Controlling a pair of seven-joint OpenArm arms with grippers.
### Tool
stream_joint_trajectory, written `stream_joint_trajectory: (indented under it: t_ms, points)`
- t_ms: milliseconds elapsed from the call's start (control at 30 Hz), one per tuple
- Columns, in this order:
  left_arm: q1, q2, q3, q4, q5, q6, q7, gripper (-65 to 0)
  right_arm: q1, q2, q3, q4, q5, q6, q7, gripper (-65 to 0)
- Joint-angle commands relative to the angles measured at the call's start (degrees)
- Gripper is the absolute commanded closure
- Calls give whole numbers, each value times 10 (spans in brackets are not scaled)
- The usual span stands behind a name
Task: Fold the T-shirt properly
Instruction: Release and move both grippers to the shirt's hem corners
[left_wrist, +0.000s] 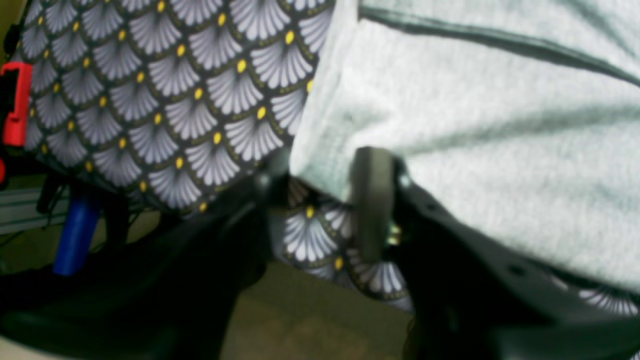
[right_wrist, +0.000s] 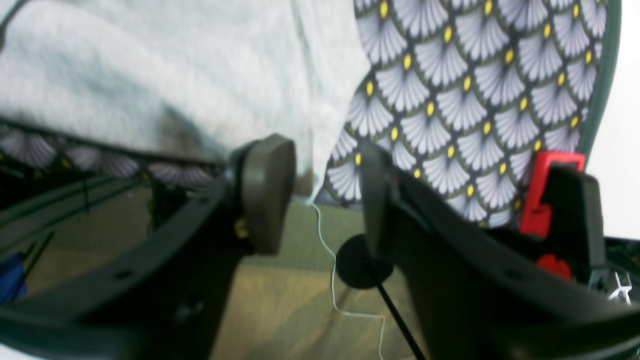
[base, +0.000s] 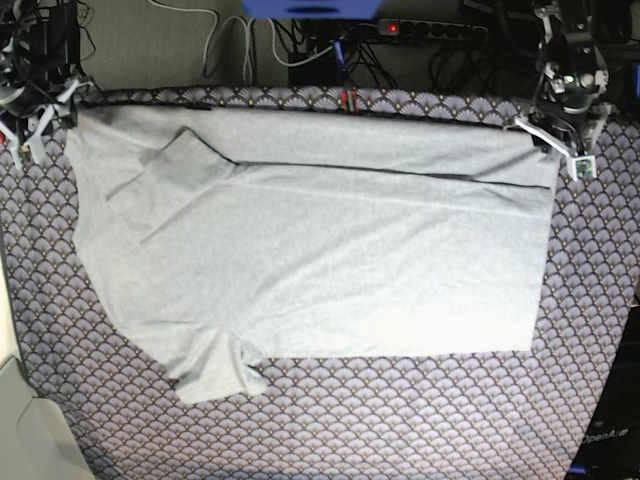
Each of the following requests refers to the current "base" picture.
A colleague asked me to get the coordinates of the black OpenArm box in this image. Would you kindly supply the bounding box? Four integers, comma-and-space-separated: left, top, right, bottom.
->
566, 305, 639, 479

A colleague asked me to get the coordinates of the blue box overhead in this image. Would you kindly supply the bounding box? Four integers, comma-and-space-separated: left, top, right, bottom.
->
241, 0, 382, 20

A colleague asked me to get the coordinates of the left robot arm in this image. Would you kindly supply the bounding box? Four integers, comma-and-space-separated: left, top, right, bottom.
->
532, 1, 610, 139

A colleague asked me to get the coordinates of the white cable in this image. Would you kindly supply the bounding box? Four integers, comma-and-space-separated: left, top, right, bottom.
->
201, 16, 257, 81

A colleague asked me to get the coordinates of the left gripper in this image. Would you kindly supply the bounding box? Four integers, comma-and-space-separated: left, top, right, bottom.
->
542, 62, 610, 135

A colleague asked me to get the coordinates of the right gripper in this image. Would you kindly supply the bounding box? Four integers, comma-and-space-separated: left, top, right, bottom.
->
1, 74, 55, 130

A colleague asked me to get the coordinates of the fan-patterned table cloth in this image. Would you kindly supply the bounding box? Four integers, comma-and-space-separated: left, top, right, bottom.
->
1, 95, 639, 479

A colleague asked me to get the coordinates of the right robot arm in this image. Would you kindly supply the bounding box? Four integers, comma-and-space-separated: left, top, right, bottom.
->
1, 1, 85, 133

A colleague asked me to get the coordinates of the beige plastic furniture piece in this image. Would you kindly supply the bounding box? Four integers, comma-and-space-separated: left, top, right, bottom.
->
1, 357, 94, 479

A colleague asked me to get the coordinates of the light grey T-shirt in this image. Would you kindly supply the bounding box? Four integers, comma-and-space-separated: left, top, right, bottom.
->
65, 106, 560, 404

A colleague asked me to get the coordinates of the black box under table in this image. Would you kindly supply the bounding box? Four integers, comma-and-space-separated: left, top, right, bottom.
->
288, 51, 340, 87

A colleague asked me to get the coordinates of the black power strip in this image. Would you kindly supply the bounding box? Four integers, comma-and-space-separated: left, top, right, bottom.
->
377, 18, 489, 43

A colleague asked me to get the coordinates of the red black table clamp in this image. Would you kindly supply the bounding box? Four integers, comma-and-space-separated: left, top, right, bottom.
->
340, 89, 358, 114

